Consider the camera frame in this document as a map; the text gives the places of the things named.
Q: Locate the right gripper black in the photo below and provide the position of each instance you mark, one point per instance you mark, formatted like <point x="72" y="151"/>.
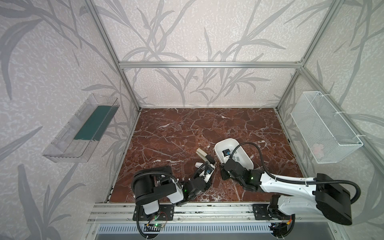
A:
<point x="227" y="165"/>

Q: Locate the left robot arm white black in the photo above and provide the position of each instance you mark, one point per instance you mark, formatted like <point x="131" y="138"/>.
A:
<point x="151" y="185"/>

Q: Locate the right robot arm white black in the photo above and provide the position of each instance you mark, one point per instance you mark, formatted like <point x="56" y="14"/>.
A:
<point x="318" y="196"/>

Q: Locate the green circuit board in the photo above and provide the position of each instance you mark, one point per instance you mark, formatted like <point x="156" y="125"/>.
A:
<point x="154" y="227"/>

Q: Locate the pink item in basket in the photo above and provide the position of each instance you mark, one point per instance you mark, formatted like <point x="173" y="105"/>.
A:
<point x="318" y="150"/>

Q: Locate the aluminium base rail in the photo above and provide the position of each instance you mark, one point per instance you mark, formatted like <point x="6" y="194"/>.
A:
<point x="194" y="212"/>

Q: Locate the white wire mesh basket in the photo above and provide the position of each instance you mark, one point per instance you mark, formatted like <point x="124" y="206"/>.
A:
<point x="320" y="123"/>

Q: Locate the clear plastic wall bin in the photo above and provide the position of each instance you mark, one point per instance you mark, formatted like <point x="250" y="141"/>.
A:
<point x="79" y="138"/>

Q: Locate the aluminium cage frame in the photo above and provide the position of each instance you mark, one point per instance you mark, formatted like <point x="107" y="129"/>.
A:
<point x="346" y="61"/>

